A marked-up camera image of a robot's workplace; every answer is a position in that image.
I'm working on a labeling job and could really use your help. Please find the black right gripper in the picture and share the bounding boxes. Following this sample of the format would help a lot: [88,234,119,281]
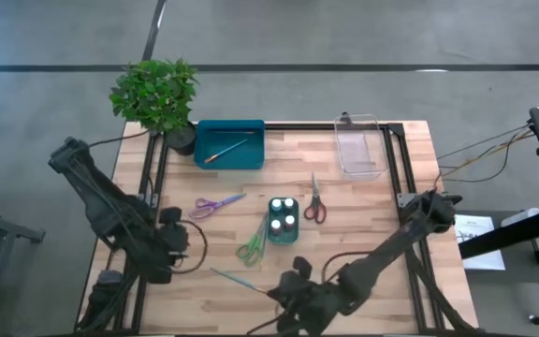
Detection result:
[269,256,341,336]

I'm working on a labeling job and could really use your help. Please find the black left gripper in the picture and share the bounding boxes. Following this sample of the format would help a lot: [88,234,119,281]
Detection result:
[146,207,190,285]

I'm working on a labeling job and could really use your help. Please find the small teal basket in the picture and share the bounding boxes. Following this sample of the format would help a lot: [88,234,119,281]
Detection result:
[267,197,300,245]

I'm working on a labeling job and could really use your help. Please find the green scissors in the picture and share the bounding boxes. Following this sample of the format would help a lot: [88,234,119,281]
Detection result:
[235,211,270,269]

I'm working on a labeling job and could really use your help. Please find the purple scissors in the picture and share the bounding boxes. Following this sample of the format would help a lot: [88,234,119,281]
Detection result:
[187,192,248,221]

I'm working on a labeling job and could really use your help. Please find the red black scissors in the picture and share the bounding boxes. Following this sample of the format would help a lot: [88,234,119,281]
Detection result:
[302,171,328,225]

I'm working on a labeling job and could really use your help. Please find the blue rectangular bin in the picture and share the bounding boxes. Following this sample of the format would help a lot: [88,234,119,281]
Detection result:
[193,119,267,170]

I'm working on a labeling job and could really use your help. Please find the green potted plant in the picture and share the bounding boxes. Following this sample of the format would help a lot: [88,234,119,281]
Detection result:
[109,57,200,158]

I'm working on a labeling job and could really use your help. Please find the clear plastic container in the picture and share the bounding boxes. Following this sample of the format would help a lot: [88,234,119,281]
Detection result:
[333,113,389,181]

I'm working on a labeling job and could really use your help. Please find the black side table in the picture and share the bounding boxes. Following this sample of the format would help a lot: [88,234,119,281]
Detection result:
[0,199,46,337]

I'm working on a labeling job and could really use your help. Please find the white paper sheet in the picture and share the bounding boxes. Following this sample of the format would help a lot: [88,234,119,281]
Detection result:
[454,213,507,271]

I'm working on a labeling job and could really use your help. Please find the white box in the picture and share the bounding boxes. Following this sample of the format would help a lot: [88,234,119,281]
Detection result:
[501,207,539,228]

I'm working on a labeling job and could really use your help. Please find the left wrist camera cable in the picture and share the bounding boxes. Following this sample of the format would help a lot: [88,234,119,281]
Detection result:
[169,218,209,275]

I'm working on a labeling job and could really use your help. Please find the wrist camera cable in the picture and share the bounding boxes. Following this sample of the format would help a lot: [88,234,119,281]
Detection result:
[169,218,209,275]
[320,251,373,282]

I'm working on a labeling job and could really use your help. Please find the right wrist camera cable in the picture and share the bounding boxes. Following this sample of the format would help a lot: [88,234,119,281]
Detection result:
[320,251,373,282]

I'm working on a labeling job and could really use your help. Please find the black cable bundle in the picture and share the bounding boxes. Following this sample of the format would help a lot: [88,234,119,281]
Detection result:
[78,269,124,331]

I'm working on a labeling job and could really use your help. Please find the left arm base cable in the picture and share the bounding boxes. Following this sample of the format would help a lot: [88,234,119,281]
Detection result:
[87,129,152,149]

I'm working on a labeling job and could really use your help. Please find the black aluminium table frame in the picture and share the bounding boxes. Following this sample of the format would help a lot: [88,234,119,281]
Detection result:
[75,121,476,336]

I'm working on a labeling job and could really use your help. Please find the right arm wire bundle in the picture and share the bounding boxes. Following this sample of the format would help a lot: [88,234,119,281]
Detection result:
[435,122,535,184]

